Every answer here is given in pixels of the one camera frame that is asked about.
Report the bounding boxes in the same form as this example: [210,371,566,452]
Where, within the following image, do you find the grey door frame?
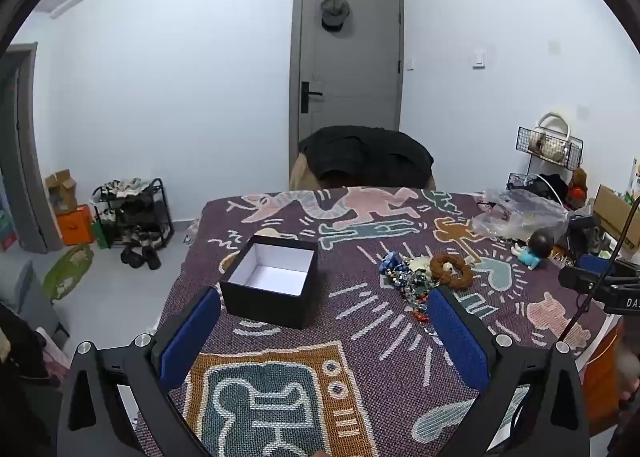
[0,42,61,253]

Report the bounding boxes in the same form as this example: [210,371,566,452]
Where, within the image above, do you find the black slippers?
[120,244,162,270]

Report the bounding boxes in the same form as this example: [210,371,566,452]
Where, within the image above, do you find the black box white inside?
[219,235,319,330]

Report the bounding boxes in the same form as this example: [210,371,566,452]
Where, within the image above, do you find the clear plastic bag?
[471,188,571,243]

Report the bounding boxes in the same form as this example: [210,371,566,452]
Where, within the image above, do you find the black wire rack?
[507,126,584,192]

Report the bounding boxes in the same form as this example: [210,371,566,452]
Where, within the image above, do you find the pale sneakers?
[95,178,151,198]

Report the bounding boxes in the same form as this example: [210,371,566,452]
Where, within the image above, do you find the orange box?
[56,205,95,245]

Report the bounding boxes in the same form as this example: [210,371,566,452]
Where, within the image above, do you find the printed blanket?
[135,186,608,457]

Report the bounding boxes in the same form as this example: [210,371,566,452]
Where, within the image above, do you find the green bag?
[90,217,112,250]

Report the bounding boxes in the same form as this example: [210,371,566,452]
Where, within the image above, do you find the small open cardboard box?
[45,169,78,215]

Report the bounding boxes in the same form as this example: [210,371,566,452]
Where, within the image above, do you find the grey cap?
[320,0,350,32]

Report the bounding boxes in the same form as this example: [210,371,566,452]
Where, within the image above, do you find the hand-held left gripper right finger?
[426,285,591,457]

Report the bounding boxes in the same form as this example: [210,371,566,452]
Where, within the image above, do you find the orange cloth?
[582,327,640,438]

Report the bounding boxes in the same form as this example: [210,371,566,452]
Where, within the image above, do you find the brown plush toy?
[567,168,588,202]

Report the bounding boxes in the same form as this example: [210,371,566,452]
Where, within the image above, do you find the large cardboard box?
[592,184,640,253]

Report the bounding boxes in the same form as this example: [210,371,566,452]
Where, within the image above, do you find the pink cloth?
[35,327,68,380]

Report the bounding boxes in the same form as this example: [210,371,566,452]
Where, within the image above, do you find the black device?
[567,214,601,258]

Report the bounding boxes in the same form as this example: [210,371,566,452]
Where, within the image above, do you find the black shoe rack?
[91,178,174,249]

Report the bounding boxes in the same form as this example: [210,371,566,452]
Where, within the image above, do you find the green floor mat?
[42,243,95,300]

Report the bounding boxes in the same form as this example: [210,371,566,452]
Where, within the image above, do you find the dark cloth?
[0,302,66,457]

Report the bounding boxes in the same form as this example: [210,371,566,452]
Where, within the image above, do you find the pile of beaded bracelets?
[382,267,436,323]

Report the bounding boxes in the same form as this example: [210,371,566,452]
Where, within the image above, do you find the blue figurine black head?
[511,229,555,269]

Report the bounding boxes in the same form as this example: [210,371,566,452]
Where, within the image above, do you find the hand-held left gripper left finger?
[56,287,223,457]

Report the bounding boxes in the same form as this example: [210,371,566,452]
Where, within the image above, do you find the grey door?
[288,0,405,178]

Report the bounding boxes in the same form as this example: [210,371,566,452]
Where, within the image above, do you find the white handbag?
[531,112,573,162]

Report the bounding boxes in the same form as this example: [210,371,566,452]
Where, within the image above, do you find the black jacket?
[298,125,435,188]

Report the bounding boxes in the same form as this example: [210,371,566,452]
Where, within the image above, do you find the black door lock handle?
[300,81,323,114]

